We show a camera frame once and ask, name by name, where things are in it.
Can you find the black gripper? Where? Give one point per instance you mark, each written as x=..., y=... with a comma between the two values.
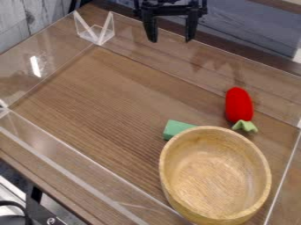
x=147, y=8

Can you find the red plush strawberry toy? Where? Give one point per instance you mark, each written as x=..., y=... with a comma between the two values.
x=240, y=109

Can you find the green foam block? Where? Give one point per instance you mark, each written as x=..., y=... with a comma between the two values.
x=174, y=127

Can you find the wooden oval bowl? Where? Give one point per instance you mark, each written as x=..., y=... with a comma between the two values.
x=216, y=177

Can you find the black metal table leg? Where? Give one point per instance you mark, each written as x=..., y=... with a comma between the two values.
x=39, y=214

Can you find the clear acrylic corner bracket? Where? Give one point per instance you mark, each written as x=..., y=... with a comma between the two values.
x=97, y=34

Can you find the clear acrylic tray wall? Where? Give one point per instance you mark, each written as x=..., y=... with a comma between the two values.
x=86, y=108

